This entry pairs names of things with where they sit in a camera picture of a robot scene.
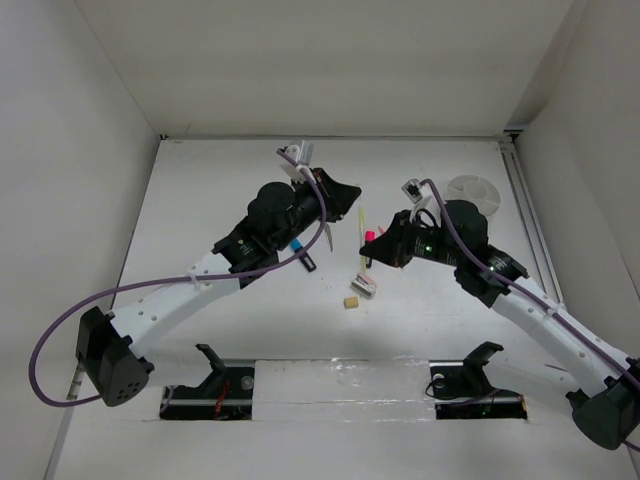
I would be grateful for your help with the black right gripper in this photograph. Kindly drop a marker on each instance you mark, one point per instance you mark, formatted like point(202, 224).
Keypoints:
point(392, 247)

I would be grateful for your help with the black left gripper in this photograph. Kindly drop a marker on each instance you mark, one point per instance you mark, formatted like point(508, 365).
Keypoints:
point(337, 197)

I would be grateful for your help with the yellow highlighter pen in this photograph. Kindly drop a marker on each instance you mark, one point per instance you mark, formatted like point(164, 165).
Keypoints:
point(362, 231)

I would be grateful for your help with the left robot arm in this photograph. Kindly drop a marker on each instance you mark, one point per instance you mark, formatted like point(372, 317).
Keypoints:
point(111, 347)

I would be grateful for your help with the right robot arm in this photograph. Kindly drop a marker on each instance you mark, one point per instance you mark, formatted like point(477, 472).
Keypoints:
point(598, 383)

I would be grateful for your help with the pink eraser in sleeve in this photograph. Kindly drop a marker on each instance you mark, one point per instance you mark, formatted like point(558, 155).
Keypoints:
point(364, 285)

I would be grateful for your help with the blue black thick highlighter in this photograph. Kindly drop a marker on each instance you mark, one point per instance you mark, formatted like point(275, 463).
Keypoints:
point(303, 258)

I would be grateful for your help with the white round compartment container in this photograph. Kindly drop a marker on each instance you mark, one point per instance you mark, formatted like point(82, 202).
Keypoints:
point(477, 190)

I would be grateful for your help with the small tan eraser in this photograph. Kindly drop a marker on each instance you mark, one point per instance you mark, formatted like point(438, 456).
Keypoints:
point(351, 303)

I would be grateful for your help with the black handled scissors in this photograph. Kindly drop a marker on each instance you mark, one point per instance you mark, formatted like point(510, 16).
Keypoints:
point(328, 235)

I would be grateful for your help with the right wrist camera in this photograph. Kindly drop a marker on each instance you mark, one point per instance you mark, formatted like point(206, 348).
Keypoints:
point(413, 190)

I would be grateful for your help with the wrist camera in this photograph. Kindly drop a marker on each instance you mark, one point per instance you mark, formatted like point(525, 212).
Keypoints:
point(413, 190)
point(300, 151)

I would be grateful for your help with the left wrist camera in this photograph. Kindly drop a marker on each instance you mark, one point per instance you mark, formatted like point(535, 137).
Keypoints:
point(300, 151)

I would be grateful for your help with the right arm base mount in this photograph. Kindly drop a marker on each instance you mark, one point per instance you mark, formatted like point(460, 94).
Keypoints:
point(461, 390)

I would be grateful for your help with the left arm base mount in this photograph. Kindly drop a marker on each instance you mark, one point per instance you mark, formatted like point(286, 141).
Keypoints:
point(225, 394)

